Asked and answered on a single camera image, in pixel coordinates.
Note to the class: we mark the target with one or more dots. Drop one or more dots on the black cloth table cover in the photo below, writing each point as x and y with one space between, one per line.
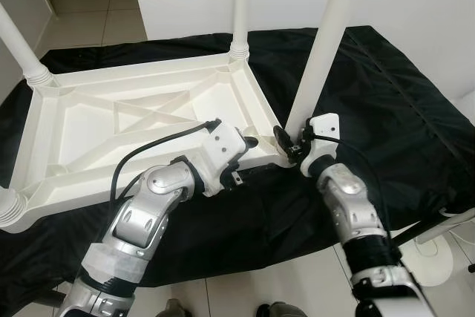
401 109

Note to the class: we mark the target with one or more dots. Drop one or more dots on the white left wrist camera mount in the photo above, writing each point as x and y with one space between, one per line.
221 150

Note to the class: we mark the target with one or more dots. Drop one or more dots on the white round lamp base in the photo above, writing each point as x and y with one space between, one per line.
434 261

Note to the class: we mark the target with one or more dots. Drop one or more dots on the grey robot leg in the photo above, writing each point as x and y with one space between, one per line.
282 309
177 308

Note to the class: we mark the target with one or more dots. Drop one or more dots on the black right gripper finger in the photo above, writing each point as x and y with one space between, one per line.
283 139

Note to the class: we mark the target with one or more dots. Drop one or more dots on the grey robot right leg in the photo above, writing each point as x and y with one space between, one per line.
282 309

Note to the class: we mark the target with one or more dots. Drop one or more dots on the grey robot left leg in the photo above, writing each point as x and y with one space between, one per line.
177 308

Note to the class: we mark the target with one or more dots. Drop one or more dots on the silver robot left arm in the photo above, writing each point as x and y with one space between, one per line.
137 220

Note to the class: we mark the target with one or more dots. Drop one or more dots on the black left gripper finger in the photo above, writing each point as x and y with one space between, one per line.
251 141

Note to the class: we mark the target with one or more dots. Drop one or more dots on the black furniture foot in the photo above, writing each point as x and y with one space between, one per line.
471 266

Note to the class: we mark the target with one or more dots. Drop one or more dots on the white plastic children table top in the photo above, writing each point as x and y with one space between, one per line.
111 131

